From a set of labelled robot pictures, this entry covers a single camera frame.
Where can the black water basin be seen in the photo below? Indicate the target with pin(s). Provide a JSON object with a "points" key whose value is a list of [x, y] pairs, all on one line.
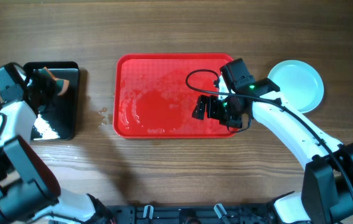
{"points": [[57, 120]]}

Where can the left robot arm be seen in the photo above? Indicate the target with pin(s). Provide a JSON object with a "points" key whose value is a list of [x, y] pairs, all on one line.
{"points": [[29, 191]]}

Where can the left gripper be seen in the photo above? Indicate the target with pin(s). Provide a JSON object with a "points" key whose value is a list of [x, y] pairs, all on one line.
{"points": [[42, 86]]}

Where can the orange green sponge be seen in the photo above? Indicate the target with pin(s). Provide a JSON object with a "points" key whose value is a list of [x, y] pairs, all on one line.
{"points": [[61, 85]]}

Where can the red plastic tray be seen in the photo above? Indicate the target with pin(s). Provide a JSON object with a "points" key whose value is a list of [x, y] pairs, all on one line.
{"points": [[152, 99]]}

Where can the light blue plate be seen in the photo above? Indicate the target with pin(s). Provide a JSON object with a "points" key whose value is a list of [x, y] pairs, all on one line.
{"points": [[300, 83]]}

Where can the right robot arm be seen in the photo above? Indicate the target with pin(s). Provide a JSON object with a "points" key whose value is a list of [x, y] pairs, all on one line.
{"points": [[327, 191]]}

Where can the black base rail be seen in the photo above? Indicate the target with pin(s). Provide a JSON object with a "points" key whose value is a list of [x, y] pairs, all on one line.
{"points": [[238, 214]]}

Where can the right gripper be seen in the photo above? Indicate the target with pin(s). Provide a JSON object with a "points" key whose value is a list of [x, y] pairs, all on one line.
{"points": [[211, 107]]}

